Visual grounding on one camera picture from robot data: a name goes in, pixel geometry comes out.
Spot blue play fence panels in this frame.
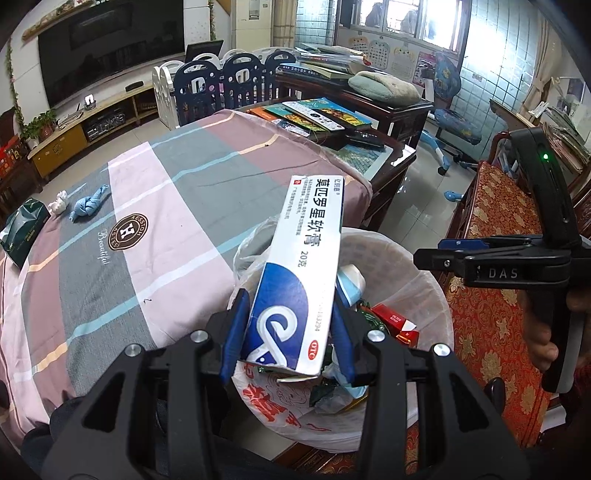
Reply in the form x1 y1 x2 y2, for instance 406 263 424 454
173 48 297 129

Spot pile of newspapers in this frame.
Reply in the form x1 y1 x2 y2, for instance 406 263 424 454
538 104 591 174

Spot black monitor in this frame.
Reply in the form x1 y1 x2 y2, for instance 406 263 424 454
185 40 225 64

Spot red cigarette box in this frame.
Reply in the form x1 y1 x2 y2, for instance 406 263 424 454
370 302 422 348

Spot black remote control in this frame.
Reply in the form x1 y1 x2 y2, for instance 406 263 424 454
345 131 385 149

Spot grey green cushion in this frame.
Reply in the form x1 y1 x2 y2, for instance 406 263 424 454
348 70 422 104

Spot wall learning posters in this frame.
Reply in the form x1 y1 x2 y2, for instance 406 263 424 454
345 33 438 88

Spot stack of colourful books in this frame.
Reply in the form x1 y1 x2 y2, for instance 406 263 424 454
246 97 374 140

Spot white play fence panel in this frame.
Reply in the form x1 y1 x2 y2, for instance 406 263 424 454
151 59 186 131

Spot black television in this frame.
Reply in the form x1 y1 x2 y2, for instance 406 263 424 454
37 0 186 110

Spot blue child chair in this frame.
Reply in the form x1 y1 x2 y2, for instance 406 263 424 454
418 51 481 177

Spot red gift boxes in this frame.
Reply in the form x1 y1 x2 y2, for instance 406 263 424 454
0 134 25 178

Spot white and blue medicine box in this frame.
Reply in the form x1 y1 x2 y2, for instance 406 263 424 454
239 174 343 376

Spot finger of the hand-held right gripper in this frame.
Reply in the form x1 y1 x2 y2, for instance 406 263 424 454
438 234 546 252
412 248 468 278

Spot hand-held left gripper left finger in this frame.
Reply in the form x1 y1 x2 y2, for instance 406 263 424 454
41 288 251 480

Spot standing air conditioner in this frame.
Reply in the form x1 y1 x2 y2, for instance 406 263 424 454
231 0 274 51

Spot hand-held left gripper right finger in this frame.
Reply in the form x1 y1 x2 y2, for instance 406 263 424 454
333 277 528 480

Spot wooden television cabinet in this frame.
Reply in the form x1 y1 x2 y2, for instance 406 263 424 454
27 83 157 182

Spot blue knotted cloth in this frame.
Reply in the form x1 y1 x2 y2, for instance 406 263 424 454
69 185 110 223

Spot dark wooden armchair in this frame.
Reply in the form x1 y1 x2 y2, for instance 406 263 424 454
0 157 43 220

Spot white trash bin with bag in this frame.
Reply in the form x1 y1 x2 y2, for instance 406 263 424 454
228 217 455 455

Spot dark wooden table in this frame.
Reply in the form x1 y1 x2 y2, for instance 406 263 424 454
276 71 435 234

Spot person's right hand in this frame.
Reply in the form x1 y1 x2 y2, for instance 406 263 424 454
519 291 560 371

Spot potted green plant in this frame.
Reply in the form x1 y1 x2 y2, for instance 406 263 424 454
21 108 58 149

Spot plaid tablecloth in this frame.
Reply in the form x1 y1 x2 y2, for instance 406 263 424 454
0 108 374 439

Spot green tissue pack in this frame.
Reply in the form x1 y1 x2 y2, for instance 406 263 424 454
0 198 52 269

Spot wooden sofa red cushion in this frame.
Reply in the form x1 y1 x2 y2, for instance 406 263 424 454
441 131 591 446

